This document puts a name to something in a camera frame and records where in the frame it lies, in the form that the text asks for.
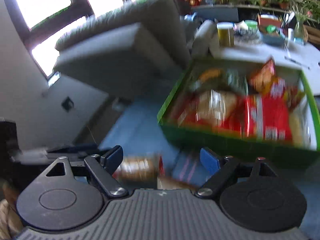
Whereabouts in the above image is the clear bag of biscuits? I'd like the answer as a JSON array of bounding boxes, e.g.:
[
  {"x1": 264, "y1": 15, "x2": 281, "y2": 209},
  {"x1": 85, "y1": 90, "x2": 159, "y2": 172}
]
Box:
[{"x1": 112, "y1": 154, "x2": 165, "y2": 182}]

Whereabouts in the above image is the red snack bag silver stripe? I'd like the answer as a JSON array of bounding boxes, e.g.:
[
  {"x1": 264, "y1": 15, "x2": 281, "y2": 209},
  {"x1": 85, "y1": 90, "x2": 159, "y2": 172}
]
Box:
[{"x1": 244, "y1": 95, "x2": 292, "y2": 142}]

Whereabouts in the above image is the red yellow noodle snack bag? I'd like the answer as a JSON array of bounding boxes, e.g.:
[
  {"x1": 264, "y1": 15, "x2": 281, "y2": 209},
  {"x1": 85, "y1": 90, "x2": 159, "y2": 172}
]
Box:
[{"x1": 247, "y1": 57, "x2": 305, "y2": 111}]

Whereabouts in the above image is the blue striped table cloth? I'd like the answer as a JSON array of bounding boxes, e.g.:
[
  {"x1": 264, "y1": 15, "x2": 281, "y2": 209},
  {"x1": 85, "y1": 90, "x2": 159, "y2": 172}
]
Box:
[{"x1": 99, "y1": 101, "x2": 319, "y2": 239}]

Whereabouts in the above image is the red beige cracker bag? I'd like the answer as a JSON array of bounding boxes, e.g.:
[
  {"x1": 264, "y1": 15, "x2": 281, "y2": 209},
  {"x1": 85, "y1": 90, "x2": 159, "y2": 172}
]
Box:
[{"x1": 177, "y1": 90, "x2": 244, "y2": 133}]

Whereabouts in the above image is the green cardboard box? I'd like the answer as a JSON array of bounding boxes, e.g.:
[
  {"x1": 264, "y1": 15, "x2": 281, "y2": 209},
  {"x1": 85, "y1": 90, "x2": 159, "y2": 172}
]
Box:
[{"x1": 157, "y1": 57, "x2": 319, "y2": 169}]

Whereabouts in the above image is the green chip snack bag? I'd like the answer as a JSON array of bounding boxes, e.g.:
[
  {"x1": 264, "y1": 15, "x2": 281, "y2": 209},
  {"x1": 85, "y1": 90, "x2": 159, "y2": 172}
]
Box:
[{"x1": 188, "y1": 68, "x2": 248, "y2": 96}]

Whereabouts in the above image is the grey sofa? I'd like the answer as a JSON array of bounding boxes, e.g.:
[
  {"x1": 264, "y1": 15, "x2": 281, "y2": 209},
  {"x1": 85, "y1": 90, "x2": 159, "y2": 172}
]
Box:
[{"x1": 54, "y1": 0, "x2": 190, "y2": 100}]

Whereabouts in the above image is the yellow cylindrical can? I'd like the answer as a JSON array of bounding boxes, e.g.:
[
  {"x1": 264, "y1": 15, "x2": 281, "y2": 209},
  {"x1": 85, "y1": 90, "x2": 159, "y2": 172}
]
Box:
[{"x1": 216, "y1": 22, "x2": 234, "y2": 47}]

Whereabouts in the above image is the white round table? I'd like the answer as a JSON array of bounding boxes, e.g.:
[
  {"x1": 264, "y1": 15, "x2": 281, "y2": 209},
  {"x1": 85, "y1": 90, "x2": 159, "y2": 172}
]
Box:
[{"x1": 209, "y1": 37, "x2": 319, "y2": 70}]

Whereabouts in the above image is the blue plastic basket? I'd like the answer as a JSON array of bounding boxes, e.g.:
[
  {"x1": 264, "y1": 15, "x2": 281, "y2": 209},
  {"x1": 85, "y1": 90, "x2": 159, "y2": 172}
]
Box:
[{"x1": 260, "y1": 31, "x2": 285, "y2": 47}]

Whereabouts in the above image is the grey tv cabinet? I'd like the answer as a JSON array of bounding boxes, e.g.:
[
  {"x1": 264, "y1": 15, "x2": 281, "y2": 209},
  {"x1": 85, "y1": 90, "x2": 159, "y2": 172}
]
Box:
[{"x1": 191, "y1": 4, "x2": 286, "y2": 23}]

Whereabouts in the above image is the glass vase with plant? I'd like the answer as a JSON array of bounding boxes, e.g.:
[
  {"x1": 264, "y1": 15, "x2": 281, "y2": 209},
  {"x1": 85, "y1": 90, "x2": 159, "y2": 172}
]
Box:
[{"x1": 292, "y1": 2, "x2": 308, "y2": 44}]

